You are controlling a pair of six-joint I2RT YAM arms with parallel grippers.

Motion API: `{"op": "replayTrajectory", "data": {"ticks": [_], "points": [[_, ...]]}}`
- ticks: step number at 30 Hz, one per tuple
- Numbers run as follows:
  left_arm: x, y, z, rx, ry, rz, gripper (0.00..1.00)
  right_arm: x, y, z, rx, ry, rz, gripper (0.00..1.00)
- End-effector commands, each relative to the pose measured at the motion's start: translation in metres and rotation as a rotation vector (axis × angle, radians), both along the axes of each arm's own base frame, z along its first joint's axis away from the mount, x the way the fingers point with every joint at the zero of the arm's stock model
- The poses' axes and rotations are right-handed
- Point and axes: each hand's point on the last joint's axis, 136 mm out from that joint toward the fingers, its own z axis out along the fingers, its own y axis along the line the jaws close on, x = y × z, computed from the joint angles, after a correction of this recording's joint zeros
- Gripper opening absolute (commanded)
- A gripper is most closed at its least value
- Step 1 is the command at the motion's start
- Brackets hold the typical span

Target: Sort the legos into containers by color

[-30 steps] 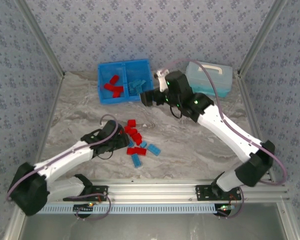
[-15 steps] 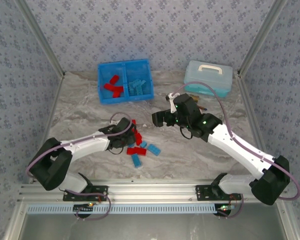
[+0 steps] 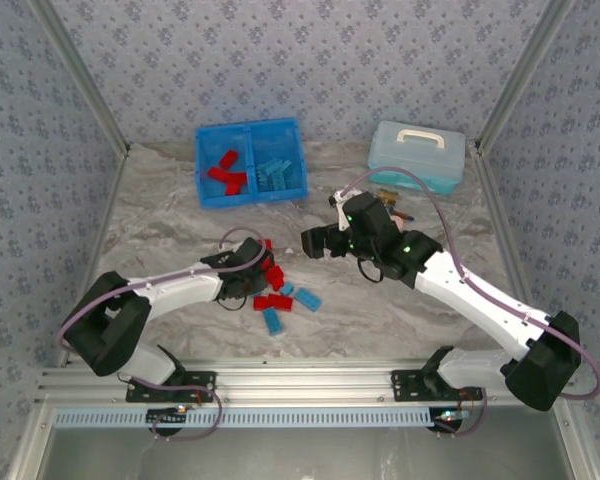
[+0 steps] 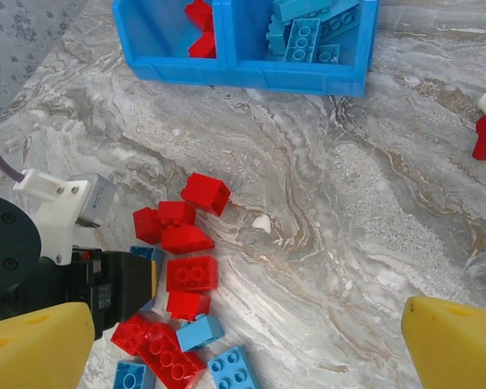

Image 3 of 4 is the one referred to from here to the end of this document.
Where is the wide aluminium mounting rail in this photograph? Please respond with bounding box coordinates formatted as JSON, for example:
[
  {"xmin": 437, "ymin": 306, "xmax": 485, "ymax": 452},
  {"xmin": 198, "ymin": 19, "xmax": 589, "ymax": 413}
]
[{"xmin": 37, "ymin": 357, "xmax": 579, "ymax": 407}]

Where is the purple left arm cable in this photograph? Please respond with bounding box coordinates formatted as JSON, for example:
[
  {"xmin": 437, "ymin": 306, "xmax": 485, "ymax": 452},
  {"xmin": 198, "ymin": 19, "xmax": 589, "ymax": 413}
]
[{"xmin": 54, "ymin": 227, "xmax": 266, "ymax": 356}]

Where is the teal storage box white handle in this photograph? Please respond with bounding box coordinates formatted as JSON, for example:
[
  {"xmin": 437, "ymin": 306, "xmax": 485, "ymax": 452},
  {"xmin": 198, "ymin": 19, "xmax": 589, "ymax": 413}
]
[{"xmin": 367, "ymin": 119, "xmax": 466, "ymax": 197}]

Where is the aluminium lower frame rail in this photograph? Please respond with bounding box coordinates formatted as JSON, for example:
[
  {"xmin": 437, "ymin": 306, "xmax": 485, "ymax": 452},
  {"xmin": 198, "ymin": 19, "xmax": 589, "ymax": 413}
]
[
  {"xmin": 2, "ymin": 407, "xmax": 56, "ymax": 480},
  {"xmin": 553, "ymin": 404, "xmax": 600, "ymax": 480}
]

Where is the blue two-compartment plastic bin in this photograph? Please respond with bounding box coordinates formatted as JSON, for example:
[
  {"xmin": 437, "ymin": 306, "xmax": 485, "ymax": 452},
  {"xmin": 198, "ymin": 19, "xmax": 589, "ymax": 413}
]
[{"xmin": 194, "ymin": 117, "xmax": 309, "ymax": 210}]

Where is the grey metal sheet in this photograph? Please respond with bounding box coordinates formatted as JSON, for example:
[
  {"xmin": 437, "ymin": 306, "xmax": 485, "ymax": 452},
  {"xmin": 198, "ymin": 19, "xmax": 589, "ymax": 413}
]
[{"xmin": 39, "ymin": 424, "xmax": 576, "ymax": 480}]

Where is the white slotted cable duct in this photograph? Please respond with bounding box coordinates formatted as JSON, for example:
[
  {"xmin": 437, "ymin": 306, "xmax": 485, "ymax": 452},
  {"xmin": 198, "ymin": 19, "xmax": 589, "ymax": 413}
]
[{"xmin": 53, "ymin": 405, "xmax": 434, "ymax": 430}]

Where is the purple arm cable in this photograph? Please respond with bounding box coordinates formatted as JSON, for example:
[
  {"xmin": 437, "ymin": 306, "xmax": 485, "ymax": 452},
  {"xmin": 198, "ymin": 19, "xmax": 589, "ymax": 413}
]
[
  {"xmin": 340, "ymin": 166, "xmax": 600, "ymax": 401},
  {"xmin": 54, "ymin": 227, "xmax": 266, "ymax": 356}
]

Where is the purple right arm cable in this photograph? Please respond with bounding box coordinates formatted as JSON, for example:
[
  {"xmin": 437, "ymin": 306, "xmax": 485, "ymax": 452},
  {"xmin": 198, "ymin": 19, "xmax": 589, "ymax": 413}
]
[{"xmin": 340, "ymin": 166, "xmax": 600, "ymax": 401}]

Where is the aluminium side frame rail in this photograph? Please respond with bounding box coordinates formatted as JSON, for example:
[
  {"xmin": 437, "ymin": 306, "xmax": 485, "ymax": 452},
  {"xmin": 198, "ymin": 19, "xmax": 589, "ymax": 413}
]
[
  {"xmin": 471, "ymin": 144, "xmax": 554, "ymax": 366},
  {"xmin": 59, "ymin": 149, "xmax": 131, "ymax": 366}
]

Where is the aluminium upright frame post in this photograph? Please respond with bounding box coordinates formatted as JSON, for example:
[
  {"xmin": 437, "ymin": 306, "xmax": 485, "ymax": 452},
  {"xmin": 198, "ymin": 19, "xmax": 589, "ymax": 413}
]
[
  {"xmin": 473, "ymin": 0, "xmax": 580, "ymax": 154},
  {"xmin": 29, "ymin": 0, "xmax": 131, "ymax": 157}
]

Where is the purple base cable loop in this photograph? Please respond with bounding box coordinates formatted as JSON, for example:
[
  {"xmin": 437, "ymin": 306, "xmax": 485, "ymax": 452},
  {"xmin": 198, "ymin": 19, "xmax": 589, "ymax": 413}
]
[
  {"xmin": 129, "ymin": 377, "xmax": 225, "ymax": 442},
  {"xmin": 434, "ymin": 387, "xmax": 489, "ymax": 440}
]

